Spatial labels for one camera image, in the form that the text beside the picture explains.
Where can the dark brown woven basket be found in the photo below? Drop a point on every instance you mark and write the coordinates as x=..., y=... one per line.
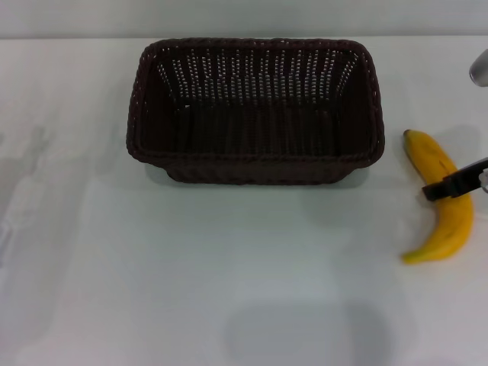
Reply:
x=255, y=122

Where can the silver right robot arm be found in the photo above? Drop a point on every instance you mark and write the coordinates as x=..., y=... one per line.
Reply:
x=480, y=70

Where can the yellow banana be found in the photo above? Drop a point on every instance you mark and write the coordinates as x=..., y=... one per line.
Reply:
x=453, y=225

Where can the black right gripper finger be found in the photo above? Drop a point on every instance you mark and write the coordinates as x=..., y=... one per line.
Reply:
x=453, y=183

